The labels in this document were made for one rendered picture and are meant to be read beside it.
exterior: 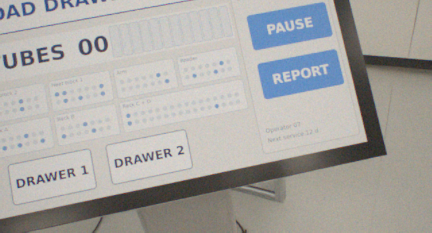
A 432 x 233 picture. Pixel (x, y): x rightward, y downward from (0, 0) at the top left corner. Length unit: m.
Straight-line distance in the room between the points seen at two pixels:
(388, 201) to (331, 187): 0.24
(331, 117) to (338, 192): 1.30
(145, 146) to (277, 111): 0.16
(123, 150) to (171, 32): 0.15
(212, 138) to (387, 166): 1.53
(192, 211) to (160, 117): 0.23
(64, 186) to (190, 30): 0.23
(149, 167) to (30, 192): 0.13
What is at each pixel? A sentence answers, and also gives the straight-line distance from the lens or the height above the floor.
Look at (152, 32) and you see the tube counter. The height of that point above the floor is 1.11.
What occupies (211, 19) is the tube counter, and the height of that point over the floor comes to 1.11.
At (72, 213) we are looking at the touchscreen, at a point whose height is 0.97.
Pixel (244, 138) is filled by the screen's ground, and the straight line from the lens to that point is 0.41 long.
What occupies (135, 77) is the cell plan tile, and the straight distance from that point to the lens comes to 0.43.
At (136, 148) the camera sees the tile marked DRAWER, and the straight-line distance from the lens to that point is 0.42.
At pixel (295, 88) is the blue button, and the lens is 0.43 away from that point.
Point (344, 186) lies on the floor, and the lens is 1.75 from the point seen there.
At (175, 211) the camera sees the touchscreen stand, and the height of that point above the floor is 0.82.
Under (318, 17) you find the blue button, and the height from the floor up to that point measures 1.10.
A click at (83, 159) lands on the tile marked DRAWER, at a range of 0.43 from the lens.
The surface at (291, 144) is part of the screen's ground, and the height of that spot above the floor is 0.99.
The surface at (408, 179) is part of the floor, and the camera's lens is 1.85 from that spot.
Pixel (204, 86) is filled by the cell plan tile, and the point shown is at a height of 1.06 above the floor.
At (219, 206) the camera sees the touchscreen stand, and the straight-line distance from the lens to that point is 0.60.
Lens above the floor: 1.26
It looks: 35 degrees down
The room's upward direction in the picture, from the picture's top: 9 degrees counter-clockwise
